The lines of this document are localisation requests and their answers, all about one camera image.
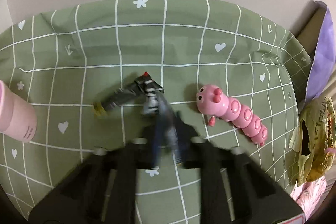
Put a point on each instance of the yellow-green plastic bag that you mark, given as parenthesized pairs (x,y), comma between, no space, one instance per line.
(317,161)

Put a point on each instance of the pink caterpillar toy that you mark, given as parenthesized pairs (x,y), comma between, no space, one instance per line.
(236,108)

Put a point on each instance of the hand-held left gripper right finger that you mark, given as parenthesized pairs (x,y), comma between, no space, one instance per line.
(189,145)

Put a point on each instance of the purple pillow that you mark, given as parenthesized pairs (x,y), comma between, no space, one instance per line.
(323,56)

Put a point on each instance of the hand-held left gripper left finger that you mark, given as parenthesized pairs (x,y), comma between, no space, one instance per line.
(147,145)

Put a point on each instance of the green checked cloth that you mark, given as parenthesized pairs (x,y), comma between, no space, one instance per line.
(183,43)

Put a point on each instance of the pink floral blanket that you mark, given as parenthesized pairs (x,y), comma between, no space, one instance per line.
(309,192)

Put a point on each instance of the grey toy gun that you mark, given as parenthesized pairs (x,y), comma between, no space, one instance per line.
(120,98)

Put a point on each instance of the pink cup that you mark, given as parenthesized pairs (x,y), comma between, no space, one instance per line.
(15,116)

